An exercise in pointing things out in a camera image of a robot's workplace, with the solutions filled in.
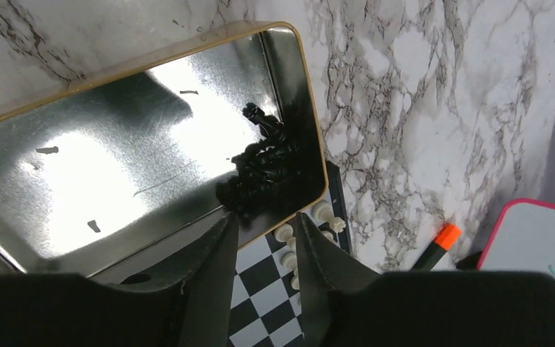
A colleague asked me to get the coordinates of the pink framed whiteboard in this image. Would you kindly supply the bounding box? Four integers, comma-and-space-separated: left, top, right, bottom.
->
476, 198, 555, 279

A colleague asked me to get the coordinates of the black white chess board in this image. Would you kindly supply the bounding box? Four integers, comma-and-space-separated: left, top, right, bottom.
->
227, 160, 354, 347

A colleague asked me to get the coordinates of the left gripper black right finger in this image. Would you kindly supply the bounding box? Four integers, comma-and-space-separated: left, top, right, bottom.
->
295, 213, 555, 346

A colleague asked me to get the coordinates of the gold tin box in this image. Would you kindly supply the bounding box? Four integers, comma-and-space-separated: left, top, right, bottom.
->
0, 22, 327, 276

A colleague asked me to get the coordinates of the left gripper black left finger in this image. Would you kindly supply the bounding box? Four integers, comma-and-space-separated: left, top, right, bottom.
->
0, 213, 238, 346

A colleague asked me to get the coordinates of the black whiteboard stand foot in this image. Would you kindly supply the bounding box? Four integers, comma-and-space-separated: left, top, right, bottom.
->
455, 251, 483, 271

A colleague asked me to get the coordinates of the orange black highlighter marker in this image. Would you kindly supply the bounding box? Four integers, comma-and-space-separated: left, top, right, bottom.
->
411, 223, 462, 271

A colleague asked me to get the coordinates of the black chess pieces pile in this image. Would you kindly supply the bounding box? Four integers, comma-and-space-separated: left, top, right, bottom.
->
215, 102, 309, 218

